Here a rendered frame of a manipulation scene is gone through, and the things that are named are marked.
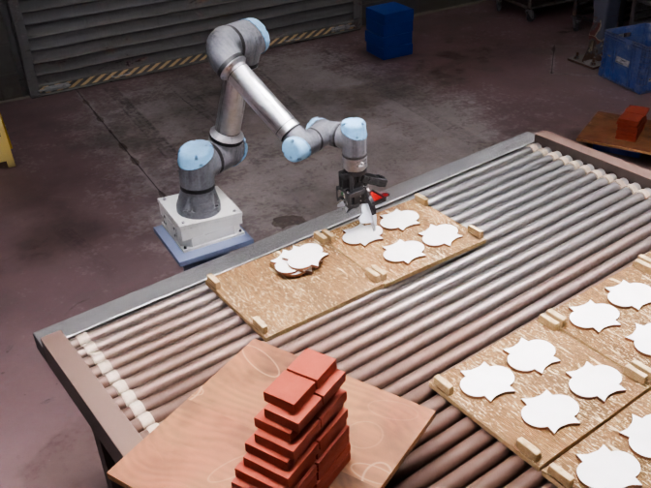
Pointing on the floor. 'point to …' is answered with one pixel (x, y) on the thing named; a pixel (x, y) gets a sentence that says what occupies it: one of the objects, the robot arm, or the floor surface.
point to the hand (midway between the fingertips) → (362, 221)
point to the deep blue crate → (628, 57)
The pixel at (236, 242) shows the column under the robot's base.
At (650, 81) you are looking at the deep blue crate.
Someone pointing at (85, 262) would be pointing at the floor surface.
